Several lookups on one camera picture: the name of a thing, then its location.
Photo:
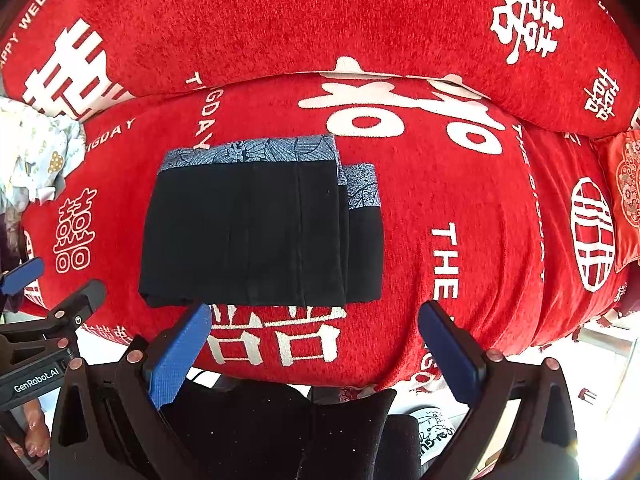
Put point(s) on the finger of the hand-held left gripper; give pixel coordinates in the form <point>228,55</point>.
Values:
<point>20,275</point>
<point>82,302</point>

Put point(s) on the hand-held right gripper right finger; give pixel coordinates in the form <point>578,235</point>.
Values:
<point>450,355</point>

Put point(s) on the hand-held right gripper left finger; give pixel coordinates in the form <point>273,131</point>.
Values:
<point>180,360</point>

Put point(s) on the black pants with blue waistband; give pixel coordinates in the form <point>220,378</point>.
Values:
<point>240,230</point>

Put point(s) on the dark purple cloth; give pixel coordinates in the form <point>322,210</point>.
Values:
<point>9,240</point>

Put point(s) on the person's bare foot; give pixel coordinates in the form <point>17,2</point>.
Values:
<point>36,430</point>

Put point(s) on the white printed slipper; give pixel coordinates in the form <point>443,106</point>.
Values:
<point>432,432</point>

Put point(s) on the person's black-clad legs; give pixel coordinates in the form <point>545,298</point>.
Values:
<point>280,435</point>

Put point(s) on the white patterned cloth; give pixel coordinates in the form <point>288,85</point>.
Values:
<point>35,150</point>

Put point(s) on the red printed sofa seat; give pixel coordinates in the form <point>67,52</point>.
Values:
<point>425,185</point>

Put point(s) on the red embroidered cushion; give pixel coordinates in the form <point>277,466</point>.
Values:
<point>625,200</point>

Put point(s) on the red printed sofa backrest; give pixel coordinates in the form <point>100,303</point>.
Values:
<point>300,10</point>

